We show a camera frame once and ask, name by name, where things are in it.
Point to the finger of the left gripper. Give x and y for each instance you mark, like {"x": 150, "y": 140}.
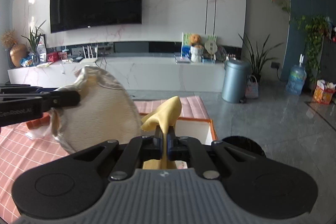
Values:
{"x": 53, "y": 98}

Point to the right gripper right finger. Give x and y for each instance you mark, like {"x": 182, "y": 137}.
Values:
{"x": 193, "y": 152}

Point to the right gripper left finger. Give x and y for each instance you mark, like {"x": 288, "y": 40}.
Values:
{"x": 132, "y": 155}

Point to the yellow soft cloth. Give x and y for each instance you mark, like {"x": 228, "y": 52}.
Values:
{"x": 164, "y": 116}

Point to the pink checked tablecloth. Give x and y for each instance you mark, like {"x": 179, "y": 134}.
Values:
{"x": 20, "y": 153}

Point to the brown round vase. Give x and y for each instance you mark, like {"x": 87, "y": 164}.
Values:
{"x": 18, "y": 52}

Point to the white wifi router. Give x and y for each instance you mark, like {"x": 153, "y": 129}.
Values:
{"x": 90, "y": 54}

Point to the potted green grass plant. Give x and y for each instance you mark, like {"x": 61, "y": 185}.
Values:
{"x": 34, "y": 39}

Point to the white marble tv console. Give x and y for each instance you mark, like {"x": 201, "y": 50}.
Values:
{"x": 134, "y": 73}

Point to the woven pink handbag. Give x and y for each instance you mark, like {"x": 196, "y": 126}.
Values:
{"x": 252, "y": 89}

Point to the grey-blue trash can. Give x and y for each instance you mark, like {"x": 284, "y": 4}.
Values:
{"x": 235, "y": 80}

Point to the small teddy bear figure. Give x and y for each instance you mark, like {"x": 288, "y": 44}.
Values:
{"x": 194, "y": 39}

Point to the tall leafy floor plant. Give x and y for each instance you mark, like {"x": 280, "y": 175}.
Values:
{"x": 258, "y": 56}

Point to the blue water jug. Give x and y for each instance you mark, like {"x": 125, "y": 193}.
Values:
{"x": 297, "y": 77}

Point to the orange gift bag on floor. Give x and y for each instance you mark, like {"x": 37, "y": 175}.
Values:
{"x": 323, "y": 92}

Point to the dark grey cabinet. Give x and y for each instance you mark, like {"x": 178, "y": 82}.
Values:
{"x": 328, "y": 61}

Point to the climbing pothos plant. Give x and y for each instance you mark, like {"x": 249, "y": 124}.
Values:
{"x": 315, "y": 28}

